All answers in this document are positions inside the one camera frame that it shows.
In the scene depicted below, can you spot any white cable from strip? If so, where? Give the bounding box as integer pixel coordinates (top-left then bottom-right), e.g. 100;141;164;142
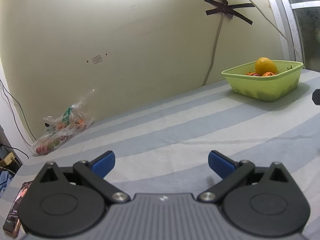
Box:
232;0;303;61

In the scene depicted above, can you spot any green plastic basket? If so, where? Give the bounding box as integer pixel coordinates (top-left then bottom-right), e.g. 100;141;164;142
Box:
221;60;304;102

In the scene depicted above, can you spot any black tape cross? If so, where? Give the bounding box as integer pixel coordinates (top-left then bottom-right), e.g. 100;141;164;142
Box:
204;0;255;25

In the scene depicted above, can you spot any plastic bag of fruit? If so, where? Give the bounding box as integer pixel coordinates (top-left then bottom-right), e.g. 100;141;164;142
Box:
33;89;95;156

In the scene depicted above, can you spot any striped blue white tablecloth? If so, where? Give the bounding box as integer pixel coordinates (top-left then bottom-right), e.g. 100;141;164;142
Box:
1;70;319;239

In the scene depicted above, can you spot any large yellow lemon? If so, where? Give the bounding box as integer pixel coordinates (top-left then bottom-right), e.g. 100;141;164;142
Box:
254;57;278;76

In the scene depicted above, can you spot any grey cable on wall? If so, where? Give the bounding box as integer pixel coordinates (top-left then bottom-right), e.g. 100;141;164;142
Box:
202;15;225;87

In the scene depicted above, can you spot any smartphone in brown case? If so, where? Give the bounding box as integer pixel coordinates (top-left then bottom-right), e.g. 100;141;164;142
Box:
3;181;32;238

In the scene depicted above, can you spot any window frame with glass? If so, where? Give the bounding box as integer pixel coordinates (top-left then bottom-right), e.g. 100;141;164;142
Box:
269;0;320;72

